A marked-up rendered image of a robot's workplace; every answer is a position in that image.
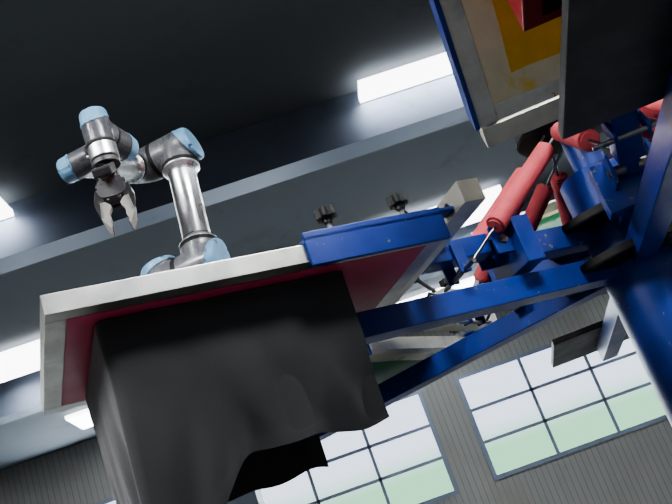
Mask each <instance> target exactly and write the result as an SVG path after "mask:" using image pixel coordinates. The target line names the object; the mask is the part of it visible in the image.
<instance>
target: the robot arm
mask: <svg viewBox="0 0 672 504"><path fill-rule="evenodd" d="M79 122H80V129H81V130H82V134H83V138H84V141H85V145H84V146H82V147H80V148H78V149H76V150H75V151H73V152H71V153H69V154H66V155H65V156H64V157H62V158H60V159H59V160H58V161H57V163H56V167H57V171H58V173H59V175H60V177H61V178H62V179H63V180H64V181H65V182H67V183H74V182H76V181H79V180H80V179H82V178H94V179H101V180H100V181H98V182H97V185H96V186H95V188H96V190H97V192H94V195H95V197H94V206H95V208H96V210H97V212H98V214H99V216H100V218H101V220H102V221H103V223H104V225H105V227H106V229H107V230H108V231H109V233H110V234H111V235H113V236H115V228H114V227H113V220H112V218H111V214H112V212H113V211H114V210H117V209H120V208H125V209H126V214H127V215H128V217H129V222H130V224H131V226H132V228H133V230H135V229H136V225H137V221H138V218H137V209H136V206H135V201H136V196H135V193H134V191H133V189H132V188H131V187H130V185H129V184H141V183H150V182H155V181H159V180H161V179H163V178H166V179H167V180H169V182H170V186H171V191H172V195H173V200H174V204H175V209H176V213H177V217H178V222H179V226H180V231H181V235H182V241H181V242H180V244H179V250H180V255H179V256H177V257H175V256H173V255H164V256H162V257H157V258H155V259H153V260H151V261H150V262H148V263H147V264H146V265H145V266H144V267H143V268H142V270H141V274H140V276H143V275H149V274H154V273H159V272H164V271H169V270H175V269H180V268H185V267H190V266H195V265H200V264H206V263H211V262H216V261H221V260H226V259H231V258H230V254H229V252H228V251H227V247H226V245H225V244H224V242H223V241H222V240H221V239H219V238H217V237H216V236H215V235H214V234H211V231H210V226H209V222H208V218H207V214H206V210H205V206H204V202H203V198H202V194H201V190H200V185H199V181H198V177H197V173H198V172H199V170H200V165H199V160H202V159H203V158H204V152H203V149H202V147H201V145H200V144H199V142H198V140H197V139H196V138H195V136H194V135H193V134H192V133H191V132H190V131H189V130H188V129H186V128H183V127H182V128H179V129H177V130H174V131H171V132H170V133H168V134H167V135H165V136H163V137H161V138H159V139H157V140H155V141H153V142H151V143H150V144H148V145H145V146H144V147H142V148H140V149H139V144H138V142H137V140H136V139H135V138H134V137H133V136H132V135H130V134H129V133H128V132H125V131H124V130H122V129H121V128H119V127H117V126H116V125H115V124H113V123H112V122H110V120H109V115H108V114H107V111H106V110H105V109H104V108H103V107H100V106H91V107H88V108H86V109H84V110H82V111H81V113H80V114H79Z"/></svg>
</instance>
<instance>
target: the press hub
mask: <svg viewBox="0 0 672 504"><path fill-rule="evenodd" d="M556 122H558V120H556V121H554V122H551V123H549V124H546V125H544V126H541V127H539V128H537V129H534V130H532V131H529V132H527V133H524V134H522V135H520V136H517V137H516V140H515V147H516V149H517V151H518V153H519V154H520V155H522V156H524V157H529V156H530V154H531V153H532V151H533V150H534V148H535V147H536V145H537V144H538V143H539V142H540V140H541V138H542V136H543V135H545V139H544V141H543V142H547V143H548V142H549V141H550V139H551V138H552V136H551V134H550V130H549V127H552V126H553V124H555V123H556ZM552 146H553V148H554V150H555V154H554V155H556V154H559V153H560V150H561V148H563V150H564V151H563V152H565V154H566V156H567V158H568V160H569V162H570V164H571V166H572V168H573V171H574V174H573V175H571V176H570V177H569V178H568V179H567V180H566V181H565V182H564V183H563V184H562V186H561V189H560V193H561V195H562V197H563V199H564V201H565V203H566V206H567V208H568V210H569V212H570V214H571V216H572V218H573V219H572V220H570V221H569V222H567V223H566V224H565V225H563V226H562V228H561V229H562V231H563V233H564V234H570V233H575V232H579V231H584V230H589V229H593V228H598V230H599V232H600V234H601V236H602V238H603V240H602V241H600V242H599V243H598V244H596V245H595V246H594V247H593V248H592V249H591V250H588V252H589V254H590V256H591V258H592V259H590V260H589V261H587V262H586V263H584V264H583V265H581V266H580V269H581V271H582V273H584V274H588V273H592V272H596V271H600V270H604V269H609V268H613V267H617V269H618V271H619V273H620V276H619V277H618V278H616V279H615V280H613V281H612V282H611V283H610V284H609V285H606V286H605V288H606V290H607V292H605V293H603V294H607V293H608V294H609V296H610V298H611V300H612V302H613V304H614V307H615V309H616V311H617V313H618V315H619V317H620V319H621V321H622V323H623V325H624V328H625V330H626V332H627V334H628V336H629V338H630V340H631V342H632V344H633V347H634V349H635V351H636V353H637V355H638V357H639V359H640V361H641V363H642V365H643V368H644V370H645V372H646V374H647V376H648V378H649V380H650V382H651V384H652V386H653V389H654V391H655V393H656V395H657V397H658V399H659V401H660V403H661V405H662V408H663V410H664V412H665V414H666V416H667V418H668V420H669V422H670V424H671V426H672V251H671V249H670V247H669V246H670V245H672V223H671V224H670V225H669V228H668V230H667V233H666V235H665V238H664V240H663V243H662V245H661V248H660V250H659V253H658V255H657V256H654V257H651V258H648V259H646V260H643V261H641V262H639V263H636V264H634V262H633V260H632V256H633V253H634V250H635V244H634V242H633V240H632V238H631V239H628V240H626V241H625V239H626V235H627V231H628V228H629V227H626V228H624V229H622V230H620V231H618V230H617V228H616V225H615V223H614V221H613V220H609V218H608V216H607V214H606V212H605V210H604V208H603V206H602V204H601V202H600V200H599V198H598V195H597V193H596V191H595V189H594V187H593V185H592V183H591V181H590V179H589V177H588V173H589V168H590V167H592V166H595V165H597V164H600V163H602V162H603V157H604V156H605V153H604V151H603V149H600V150H598V151H595V152H593V151H591V152H586V151H583V150H580V149H578V148H575V147H572V146H569V145H567V144H564V143H561V142H558V141H556V140H553V142H552ZM603 294H601V295H603Z"/></svg>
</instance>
